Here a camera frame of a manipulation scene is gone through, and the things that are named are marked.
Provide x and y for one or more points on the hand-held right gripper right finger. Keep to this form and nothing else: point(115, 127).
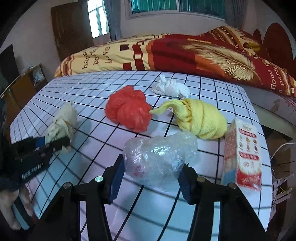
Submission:
point(185, 184)

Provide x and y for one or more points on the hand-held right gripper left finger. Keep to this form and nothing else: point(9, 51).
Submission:
point(116, 177)

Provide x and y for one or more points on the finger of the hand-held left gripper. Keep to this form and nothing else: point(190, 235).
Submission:
point(40, 141)
point(60, 144)

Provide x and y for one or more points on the cream cloth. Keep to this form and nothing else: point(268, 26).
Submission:
point(62, 120)

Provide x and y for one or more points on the clear plastic bag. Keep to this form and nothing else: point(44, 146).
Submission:
point(159, 157)

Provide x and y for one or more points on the red and white carton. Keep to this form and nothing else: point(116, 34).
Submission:
point(242, 153)

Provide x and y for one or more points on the yellow cloth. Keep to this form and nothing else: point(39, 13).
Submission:
point(201, 118)

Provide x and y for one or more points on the red plastic bag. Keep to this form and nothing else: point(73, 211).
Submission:
point(127, 109)

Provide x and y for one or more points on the person's left hand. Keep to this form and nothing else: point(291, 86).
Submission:
point(5, 208)

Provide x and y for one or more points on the brown wooden cabinet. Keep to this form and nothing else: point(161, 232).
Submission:
point(25, 90)

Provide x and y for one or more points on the white checkered tablecloth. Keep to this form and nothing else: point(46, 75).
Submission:
point(115, 97)

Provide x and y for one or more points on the black television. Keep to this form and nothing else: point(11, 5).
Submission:
point(8, 67)

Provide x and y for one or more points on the brown wooden door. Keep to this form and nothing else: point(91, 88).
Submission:
point(70, 30)

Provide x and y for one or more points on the worn grey mattress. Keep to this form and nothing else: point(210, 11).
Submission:
point(272, 104)

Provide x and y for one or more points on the small window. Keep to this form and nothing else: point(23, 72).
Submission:
point(98, 18)

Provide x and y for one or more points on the red and yellow printed blanket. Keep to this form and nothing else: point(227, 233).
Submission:
point(173, 53)

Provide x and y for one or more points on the grey curtain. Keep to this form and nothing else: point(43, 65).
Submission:
point(235, 14)
point(113, 20)

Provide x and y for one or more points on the red and white headboard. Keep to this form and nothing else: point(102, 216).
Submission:
point(275, 39)

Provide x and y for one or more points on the large sliding window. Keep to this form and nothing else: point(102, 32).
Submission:
point(175, 7)

